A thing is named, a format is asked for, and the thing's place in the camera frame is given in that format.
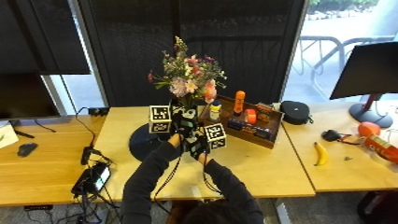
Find small orange cup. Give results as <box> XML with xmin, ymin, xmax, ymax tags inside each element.
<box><xmin>243</xmin><ymin>108</ymin><xmax>258</xmax><ymax>125</ymax></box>

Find clear glass vase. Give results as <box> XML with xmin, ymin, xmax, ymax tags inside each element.
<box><xmin>178</xmin><ymin>94</ymin><xmax>200</xmax><ymax>123</ymax></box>

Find black monitor red stand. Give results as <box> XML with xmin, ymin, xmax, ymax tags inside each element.
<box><xmin>329</xmin><ymin>41</ymin><xmax>398</xmax><ymax>129</ymax></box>

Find white bottle blue cap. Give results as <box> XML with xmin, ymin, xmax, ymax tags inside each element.
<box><xmin>208</xmin><ymin>99</ymin><xmax>222</xmax><ymax>122</ymax></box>

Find white paper sheet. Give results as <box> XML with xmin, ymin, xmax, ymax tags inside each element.
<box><xmin>0</xmin><ymin>123</ymin><xmax>20</xmax><ymax>149</ymax></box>

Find orange ball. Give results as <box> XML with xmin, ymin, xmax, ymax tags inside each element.
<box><xmin>357</xmin><ymin>120</ymin><xmax>382</xmax><ymax>138</ymax></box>

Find black power strip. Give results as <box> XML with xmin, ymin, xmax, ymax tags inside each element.
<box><xmin>23</xmin><ymin>203</ymin><xmax>54</xmax><ymax>212</ymax></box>

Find dark blue snack packets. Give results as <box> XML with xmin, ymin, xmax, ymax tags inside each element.
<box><xmin>226</xmin><ymin>118</ymin><xmax>274</xmax><ymax>140</ymax></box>

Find metal bicycle rack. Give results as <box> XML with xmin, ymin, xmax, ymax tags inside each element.
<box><xmin>295</xmin><ymin>35</ymin><xmax>397</xmax><ymax>91</ymax></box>

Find black plug block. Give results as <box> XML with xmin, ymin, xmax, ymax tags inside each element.
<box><xmin>80</xmin><ymin>146</ymin><xmax>94</xmax><ymax>166</ymax></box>

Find small black pouch with strap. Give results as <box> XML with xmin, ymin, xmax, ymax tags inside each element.
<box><xmin>319</xmin><ymin>129</ymin><xmax>361</xmax><ymax>147</ymax></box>

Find yellow banana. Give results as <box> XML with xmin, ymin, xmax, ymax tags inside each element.
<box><xmin>313</xmin><ymin>141</ymin><xmax>330</xmax><ymax>167</ymax></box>

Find dark round mat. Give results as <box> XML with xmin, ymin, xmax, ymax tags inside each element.
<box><xmin>128</xmin><ymin>123</ymin><xmax>184</xmax><ymax>162</ymax></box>

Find black cable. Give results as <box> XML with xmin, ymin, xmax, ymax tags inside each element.
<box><xmin>74</xmin><ymin>106</ymin><xmax>97</xmax><ymax>148</ymax></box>

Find orange chip can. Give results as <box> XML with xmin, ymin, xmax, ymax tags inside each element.
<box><xmin>363</xmin><ymin>133</ymin><xmax>398</xmax><ymax>165</ymax></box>

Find black power adapter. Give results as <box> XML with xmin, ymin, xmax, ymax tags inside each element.
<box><xmin>86</xmin><ymin>106</ymin><xmax>110</xmax><ymax>118</ymax></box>

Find tall orange bottle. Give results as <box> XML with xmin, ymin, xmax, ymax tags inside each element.
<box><xmin>233</xmin><ymin>90</ymin><xmax>246</xmax><ymax>118</ymax></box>

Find person's right hand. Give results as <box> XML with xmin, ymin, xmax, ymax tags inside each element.
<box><xmin>182</xmin><ymin>133</ymin><xmax>214</xmax><ymax>161</ymax></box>

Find colourful flower bouquet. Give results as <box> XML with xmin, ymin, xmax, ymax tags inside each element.
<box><xmin>146</xmin><ymin>35</ymin><xmax>229</xmax><ymax>105</ymax></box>

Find black computer mouse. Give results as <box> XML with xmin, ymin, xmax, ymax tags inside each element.
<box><xmin>16</xmin><ymin>142</ymin><xmax>40</xmax><ymax>158</ymax></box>

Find white marker cube left glove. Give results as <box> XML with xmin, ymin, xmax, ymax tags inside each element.
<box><xmin>148</xmin><ymin>105</ymin><xmax>173</xmax><ymax>134</ymax></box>

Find person's left hand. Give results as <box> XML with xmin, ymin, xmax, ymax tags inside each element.
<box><xmin>170</xmin><ymin>109</ymin><xmax>200</xmax><ymax>140</ymax></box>

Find black headphone case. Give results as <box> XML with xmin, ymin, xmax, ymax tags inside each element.
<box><xmin>278</xmin><ymin>100</ymin><xmax>314</xmax><ymax>126</ymax></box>

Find black pen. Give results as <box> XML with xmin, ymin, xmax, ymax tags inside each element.
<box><xmin>11</xmin><ymin>129</ymin><xmax>36</xmax><ymax>140</ymax></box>

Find black device with lit screen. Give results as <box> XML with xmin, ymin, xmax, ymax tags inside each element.
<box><xmin>69</xmin><ymin>161</ymin><xmax>113</xmax><ymax>198</ymax></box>

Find brown wooden tray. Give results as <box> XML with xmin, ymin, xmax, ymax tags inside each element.
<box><xmin>198</xmin><ymin>94</ymin><xmax>286</xmax><ymax>150</ymax></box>

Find black glove cables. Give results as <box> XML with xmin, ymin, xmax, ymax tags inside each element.
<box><xmin>153</xmin><ymin>153</ymin><xmax>222</xmax><ymax>216</ymax></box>

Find orange snack box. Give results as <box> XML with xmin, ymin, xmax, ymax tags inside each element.
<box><xmin>255</xmin><ymin>103</ymin><xmax>274</xmax><ymax>123</ymax></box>

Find white marker cube glove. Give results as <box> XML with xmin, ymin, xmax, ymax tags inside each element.
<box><xmin>148</xmin><ymin>105</ymin><xmax>173</xmax><ymax>134</ymax></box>
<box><xmin>202</xmin><ymin>122</ymin><xmax>228</xmax><ymax>150</ymax></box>

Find white marker cube right glove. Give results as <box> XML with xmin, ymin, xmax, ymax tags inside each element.
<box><xmin>202</xmin><ymin>122</ymin><xmax>228</xmax><ymax>150</ymax></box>

